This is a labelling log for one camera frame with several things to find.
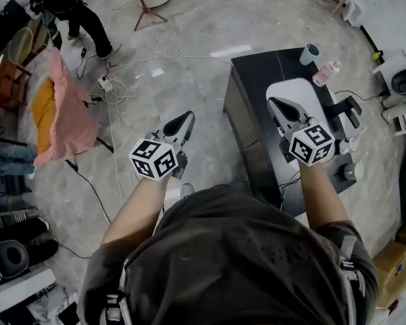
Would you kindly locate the low wooden platform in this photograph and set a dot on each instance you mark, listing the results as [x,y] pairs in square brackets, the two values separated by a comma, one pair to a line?
[40,39]

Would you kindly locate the pink cloth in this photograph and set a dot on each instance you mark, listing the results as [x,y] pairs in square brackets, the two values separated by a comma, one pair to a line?
[71,120]

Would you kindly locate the person's left forearm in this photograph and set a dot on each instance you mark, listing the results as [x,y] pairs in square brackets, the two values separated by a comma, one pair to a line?
[135,208]

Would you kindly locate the black vanity cabinet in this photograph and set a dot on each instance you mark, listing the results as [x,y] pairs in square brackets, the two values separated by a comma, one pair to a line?
[253,80]

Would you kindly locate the blue-rimmed white cup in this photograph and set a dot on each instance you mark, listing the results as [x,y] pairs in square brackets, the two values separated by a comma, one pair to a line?
[306,58]

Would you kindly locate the pink bottle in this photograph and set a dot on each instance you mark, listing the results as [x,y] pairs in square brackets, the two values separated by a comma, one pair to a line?
[325,74]

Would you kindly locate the small yellow-green toy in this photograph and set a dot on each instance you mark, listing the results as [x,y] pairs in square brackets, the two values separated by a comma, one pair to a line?
[376,56]

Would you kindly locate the grey rounded appliance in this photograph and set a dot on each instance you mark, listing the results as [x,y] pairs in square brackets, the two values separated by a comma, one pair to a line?
[8,272]

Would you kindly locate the white power strip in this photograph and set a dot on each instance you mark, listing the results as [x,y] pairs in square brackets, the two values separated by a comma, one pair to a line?
[105,82]

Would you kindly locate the white sink basin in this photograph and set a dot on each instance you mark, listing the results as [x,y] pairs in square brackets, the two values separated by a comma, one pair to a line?
[291,88]

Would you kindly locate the white desk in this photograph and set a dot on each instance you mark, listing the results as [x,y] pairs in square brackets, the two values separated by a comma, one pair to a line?
[27,283]

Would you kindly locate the wooden cabinet with white top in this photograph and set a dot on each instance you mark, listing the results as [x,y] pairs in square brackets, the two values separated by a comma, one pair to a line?
[6,86]

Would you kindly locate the cardboard box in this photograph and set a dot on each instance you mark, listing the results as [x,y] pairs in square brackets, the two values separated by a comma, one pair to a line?
[389,266]

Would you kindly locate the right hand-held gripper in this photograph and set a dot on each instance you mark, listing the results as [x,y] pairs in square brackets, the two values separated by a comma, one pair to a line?
[311,144]

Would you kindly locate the person's grey t-shirt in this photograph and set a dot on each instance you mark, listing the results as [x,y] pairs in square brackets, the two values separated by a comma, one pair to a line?
[240,259]

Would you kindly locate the grey cup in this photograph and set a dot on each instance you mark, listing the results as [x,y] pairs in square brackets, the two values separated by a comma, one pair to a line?
[350,172]

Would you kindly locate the black and green bag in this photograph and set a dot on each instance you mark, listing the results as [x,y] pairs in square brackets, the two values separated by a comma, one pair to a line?
[55,36]

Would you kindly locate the black faucet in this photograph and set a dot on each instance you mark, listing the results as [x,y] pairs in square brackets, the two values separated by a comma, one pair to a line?
[345,107]

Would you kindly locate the black round bucket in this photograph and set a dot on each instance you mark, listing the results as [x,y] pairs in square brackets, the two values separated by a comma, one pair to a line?
[404,83]

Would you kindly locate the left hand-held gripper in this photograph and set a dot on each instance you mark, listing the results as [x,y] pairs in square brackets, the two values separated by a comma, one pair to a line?
[152,159]

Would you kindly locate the white pipe stand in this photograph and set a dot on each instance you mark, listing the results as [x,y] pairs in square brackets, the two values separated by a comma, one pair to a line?
[396,103]

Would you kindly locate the orange cushion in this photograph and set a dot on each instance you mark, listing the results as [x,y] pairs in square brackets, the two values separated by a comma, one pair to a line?
[44,113]

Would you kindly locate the person's grey shoe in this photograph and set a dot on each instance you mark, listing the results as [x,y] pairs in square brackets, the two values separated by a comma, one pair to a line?
[187,190]

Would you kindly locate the white storage box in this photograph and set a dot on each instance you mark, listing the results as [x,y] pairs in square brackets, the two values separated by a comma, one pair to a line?
[362,5]

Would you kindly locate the person's right forearm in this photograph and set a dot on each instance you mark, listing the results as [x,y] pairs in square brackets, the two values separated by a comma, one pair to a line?
[321,195]

